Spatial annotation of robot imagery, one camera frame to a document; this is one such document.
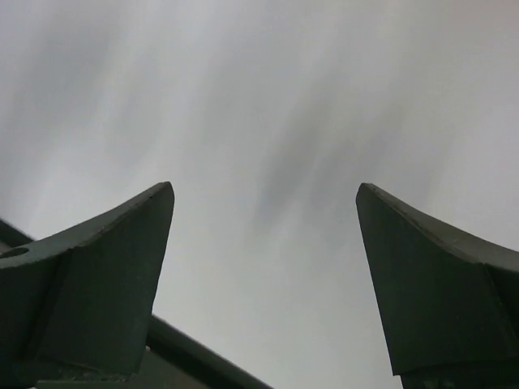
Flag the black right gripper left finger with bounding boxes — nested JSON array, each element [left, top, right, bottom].
[[1, 182, 174, 387]]

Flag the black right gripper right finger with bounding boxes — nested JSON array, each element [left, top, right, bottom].
[[356, 183, 518, 388]]

